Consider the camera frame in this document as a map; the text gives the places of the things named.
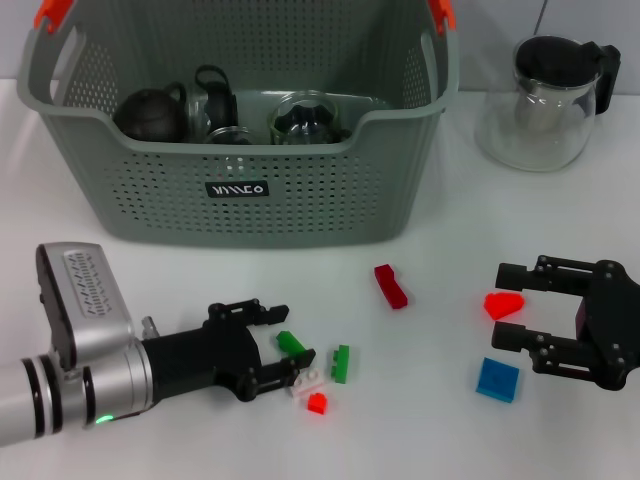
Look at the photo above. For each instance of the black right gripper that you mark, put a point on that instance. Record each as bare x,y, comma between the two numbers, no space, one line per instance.
615,325

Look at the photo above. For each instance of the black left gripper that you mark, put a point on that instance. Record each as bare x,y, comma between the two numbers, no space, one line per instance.
200,360

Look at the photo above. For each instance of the green toy brick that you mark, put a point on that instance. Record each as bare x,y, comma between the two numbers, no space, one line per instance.
290,342
340,365

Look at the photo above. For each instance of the small red toy block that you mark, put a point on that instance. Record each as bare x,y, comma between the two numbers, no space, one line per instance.
317,404

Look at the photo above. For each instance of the glass teacup black sleeve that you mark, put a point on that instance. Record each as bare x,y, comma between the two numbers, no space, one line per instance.
217,100
305,120
230,136

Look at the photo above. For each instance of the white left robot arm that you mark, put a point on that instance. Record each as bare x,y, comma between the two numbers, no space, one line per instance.
60,395

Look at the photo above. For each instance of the orange red pointed block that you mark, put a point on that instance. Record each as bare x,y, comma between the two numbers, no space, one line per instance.
502,305

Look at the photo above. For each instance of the blue square flat block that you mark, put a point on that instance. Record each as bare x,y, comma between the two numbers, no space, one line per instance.
497,380

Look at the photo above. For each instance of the dark red long block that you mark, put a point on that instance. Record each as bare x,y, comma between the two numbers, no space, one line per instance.
391,287

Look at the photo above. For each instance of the grey perforated storage bin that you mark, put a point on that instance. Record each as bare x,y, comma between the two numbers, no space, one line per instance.
325,200

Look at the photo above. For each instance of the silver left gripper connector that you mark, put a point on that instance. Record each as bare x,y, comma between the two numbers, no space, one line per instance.
149,327

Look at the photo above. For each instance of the glass pitcher black lid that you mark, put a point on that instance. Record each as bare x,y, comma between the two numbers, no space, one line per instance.
545,115

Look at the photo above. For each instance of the small round black teapot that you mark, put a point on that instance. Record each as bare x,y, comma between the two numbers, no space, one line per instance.
147,117

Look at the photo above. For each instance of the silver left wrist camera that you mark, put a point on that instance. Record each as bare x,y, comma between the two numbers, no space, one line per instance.
85,300

